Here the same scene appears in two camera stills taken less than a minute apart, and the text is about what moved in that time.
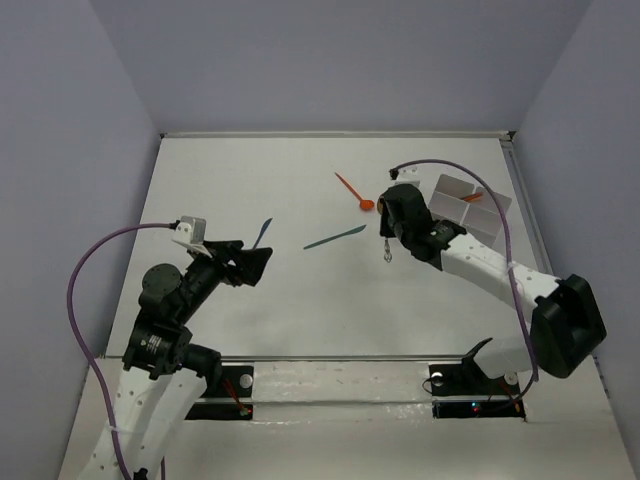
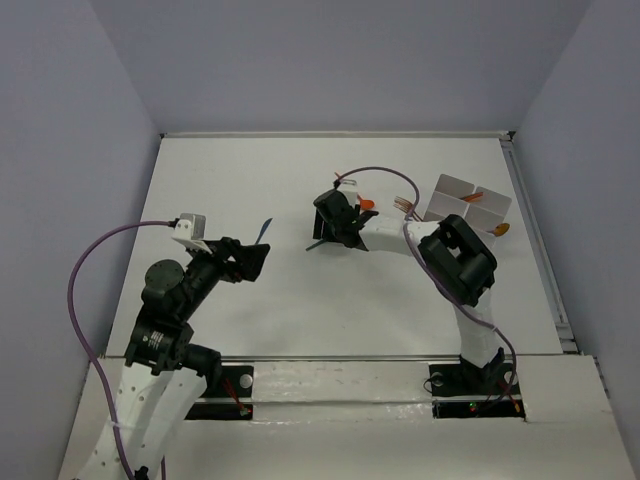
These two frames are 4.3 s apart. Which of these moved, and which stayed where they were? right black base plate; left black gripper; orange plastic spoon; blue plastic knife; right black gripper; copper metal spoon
Moved: right black gripper; copper metal spoon
Stayed: left black gripper; orange plastic spoon; right black base plate; blue plastic knife
